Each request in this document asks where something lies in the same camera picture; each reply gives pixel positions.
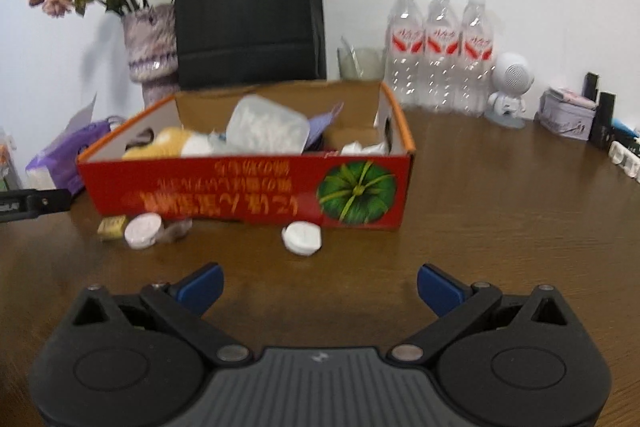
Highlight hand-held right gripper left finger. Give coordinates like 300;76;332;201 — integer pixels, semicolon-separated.
70;262;253;365

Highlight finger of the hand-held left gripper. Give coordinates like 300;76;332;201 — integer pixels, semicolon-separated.
0;188;72;215

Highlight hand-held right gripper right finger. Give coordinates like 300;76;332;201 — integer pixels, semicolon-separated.
390;263;571;365

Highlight red cardboard box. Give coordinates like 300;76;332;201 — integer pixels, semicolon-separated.
76;79;417;232

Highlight clear plastic swab box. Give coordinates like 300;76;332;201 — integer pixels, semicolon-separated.
226;95;310;155

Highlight purple packet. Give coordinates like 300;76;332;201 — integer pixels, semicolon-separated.
302;102;345;152

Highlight rack of colourful items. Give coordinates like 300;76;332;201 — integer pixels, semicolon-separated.
0;127;23;190

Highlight brown clear round container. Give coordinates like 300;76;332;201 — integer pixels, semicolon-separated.
157;218;193;244

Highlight pink white round container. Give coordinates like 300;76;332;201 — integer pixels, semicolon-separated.
124;213;164;250

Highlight purple tissue pack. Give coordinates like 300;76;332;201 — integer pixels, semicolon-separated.
25;94;126;198

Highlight small gold box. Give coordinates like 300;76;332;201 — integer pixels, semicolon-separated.
97;215;128;242

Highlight yellow white plush toy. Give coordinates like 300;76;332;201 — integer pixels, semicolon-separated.
121;127;228;158

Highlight white crumpled paper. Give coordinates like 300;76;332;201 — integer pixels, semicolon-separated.
340;139;390;156

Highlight purple white knitted vase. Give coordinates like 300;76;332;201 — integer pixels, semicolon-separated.
122;4;180;105

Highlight pale printed tin box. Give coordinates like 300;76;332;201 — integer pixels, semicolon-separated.
539;87;598;142

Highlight white robot figurine speaker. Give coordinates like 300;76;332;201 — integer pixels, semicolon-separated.
484;52;535;129

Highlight clear water bottle red label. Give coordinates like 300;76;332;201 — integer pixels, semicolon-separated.
459;0;496;116
424;0;461;112
385;0;426;108

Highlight glass cup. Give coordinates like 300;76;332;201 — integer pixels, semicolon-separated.
337;47;387;82

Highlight blue flat thing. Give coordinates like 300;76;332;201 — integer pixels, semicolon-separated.
612;117;640;138

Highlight spoon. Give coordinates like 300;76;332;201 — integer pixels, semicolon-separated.
340;36;363;78

